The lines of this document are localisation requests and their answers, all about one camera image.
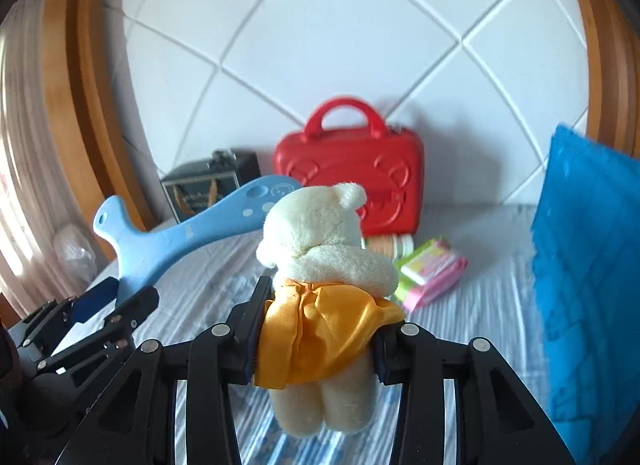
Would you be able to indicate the pink tissue pack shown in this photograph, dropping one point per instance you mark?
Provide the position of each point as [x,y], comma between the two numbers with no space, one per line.
[432,262]
[415,297]

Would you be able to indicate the cream and green roll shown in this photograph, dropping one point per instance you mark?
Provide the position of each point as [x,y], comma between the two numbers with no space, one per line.
[390,246]

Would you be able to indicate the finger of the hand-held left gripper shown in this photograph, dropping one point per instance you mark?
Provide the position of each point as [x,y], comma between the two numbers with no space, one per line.
[95,300]
[130,312]

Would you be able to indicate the red plastic toy suitcase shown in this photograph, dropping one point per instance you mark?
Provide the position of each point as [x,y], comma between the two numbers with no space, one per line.
[350,185]

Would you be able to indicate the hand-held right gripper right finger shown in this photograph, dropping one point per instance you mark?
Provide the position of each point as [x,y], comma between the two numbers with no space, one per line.
[382,355]

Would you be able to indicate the clear plastic bag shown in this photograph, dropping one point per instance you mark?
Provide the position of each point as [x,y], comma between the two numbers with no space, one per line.
[75,250]

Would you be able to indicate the black gift box gold ribbon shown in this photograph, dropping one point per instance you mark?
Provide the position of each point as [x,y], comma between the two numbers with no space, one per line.
[200,190]

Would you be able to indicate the beige curtain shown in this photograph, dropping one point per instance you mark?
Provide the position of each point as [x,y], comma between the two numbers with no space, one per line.
[25,170]

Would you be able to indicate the blue plastic storage crate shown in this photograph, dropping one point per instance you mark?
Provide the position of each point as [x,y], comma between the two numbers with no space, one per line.
[585,270]

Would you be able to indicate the round desktop with striped cloth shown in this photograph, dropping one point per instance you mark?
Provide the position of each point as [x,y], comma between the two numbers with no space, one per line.
[500,320]

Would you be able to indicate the light blue plastic paddle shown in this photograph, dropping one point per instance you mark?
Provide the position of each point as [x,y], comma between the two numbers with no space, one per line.
[175,240]

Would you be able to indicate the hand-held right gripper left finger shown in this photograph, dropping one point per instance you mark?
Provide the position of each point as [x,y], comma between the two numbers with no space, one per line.
[252,325]

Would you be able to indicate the white bear plush yellow dress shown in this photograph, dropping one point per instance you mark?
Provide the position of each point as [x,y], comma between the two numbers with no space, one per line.
[320,265]

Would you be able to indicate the wooden arch frame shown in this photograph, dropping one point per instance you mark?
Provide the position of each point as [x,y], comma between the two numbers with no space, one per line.
[605,70]
[85,120]

